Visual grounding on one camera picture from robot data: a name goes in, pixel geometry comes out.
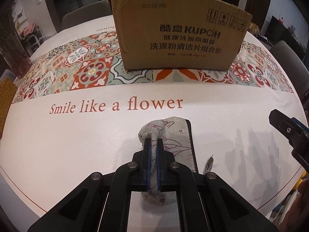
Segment floral linen pouch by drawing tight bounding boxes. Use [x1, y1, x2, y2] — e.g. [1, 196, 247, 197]
[138, 117, 197, 206]

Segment right hand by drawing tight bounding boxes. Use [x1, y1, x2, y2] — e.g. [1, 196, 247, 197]
[279, 180, 308, 231]

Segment small feather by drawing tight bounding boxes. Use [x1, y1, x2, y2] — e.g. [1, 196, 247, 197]
[203, 155, 214, 175]

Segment grey dining chair right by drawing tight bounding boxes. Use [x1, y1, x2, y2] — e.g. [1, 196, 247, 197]
[270, 40, 308, 98]

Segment grey dining chair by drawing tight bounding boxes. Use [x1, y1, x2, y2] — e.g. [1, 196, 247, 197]
[62, 0, 112, 30]
[270, 40, 308, 98]

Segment white patterned tablecloth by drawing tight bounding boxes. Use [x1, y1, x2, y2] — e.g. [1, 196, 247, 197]
[1, 16, 306, 216]

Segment black television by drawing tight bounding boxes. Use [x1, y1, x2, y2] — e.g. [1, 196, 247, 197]
[265, 16, 306, 51]

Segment brown cardboard box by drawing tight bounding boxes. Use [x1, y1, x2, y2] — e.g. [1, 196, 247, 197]
[111, 0, 252, 71]

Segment white shelf rack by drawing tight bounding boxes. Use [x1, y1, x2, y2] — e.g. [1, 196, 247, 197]
[20, 23, 50, 55]

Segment grey dining chair left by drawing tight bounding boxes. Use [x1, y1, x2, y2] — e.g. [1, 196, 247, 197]
[62, 0, 112, 30]

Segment glass vase with dried flowers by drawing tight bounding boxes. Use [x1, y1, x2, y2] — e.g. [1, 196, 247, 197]
[1, 7, 32, 79]

